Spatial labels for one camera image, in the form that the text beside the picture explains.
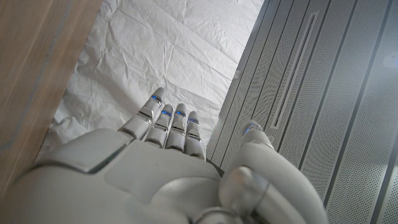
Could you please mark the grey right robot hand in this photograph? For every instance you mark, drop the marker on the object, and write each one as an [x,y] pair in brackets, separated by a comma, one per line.
[140,180]

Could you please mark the white wrinkled backdrop cloth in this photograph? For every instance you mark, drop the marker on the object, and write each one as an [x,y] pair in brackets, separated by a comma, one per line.
[161,46]

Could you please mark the long ceiling light strip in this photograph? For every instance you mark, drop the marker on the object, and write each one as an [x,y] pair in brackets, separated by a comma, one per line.
[295,68]

